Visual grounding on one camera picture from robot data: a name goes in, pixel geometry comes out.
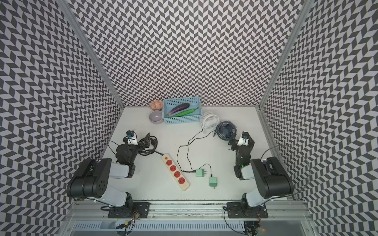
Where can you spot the aluminium front rail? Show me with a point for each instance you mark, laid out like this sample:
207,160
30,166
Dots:
188,210

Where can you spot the green chili pepper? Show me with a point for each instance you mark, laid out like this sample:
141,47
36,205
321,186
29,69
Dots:
184,113

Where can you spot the white desk fan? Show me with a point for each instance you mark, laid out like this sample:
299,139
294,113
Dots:
209,121

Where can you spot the green adapter of blue fan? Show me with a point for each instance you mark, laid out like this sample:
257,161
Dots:
213,182

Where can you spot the dark blue desk fan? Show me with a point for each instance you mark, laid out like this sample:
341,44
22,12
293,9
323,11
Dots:
226,130

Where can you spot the purple eggplant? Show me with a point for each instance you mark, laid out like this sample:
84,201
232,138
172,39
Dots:
178,108

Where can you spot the light blue plastic basket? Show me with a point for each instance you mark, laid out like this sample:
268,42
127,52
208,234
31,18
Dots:
168,104

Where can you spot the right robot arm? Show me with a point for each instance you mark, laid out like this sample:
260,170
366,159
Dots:
271,179

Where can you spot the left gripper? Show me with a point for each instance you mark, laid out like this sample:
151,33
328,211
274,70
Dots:
146,143

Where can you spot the lilac bowl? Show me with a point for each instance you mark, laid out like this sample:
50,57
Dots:
156,117

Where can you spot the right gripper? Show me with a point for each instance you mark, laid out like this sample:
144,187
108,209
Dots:
235,143

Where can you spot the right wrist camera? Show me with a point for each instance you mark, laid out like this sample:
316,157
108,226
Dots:
246,136

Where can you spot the green adapter of white fan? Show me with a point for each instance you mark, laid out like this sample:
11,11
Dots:
200,173

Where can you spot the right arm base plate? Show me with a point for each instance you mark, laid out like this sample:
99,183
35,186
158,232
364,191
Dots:
235,210

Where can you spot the beige red power strip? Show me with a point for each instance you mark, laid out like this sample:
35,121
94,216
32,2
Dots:
175,172

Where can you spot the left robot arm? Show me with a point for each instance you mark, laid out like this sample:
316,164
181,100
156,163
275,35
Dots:
91,180

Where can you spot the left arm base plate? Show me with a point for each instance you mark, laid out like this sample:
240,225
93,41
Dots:
139,210

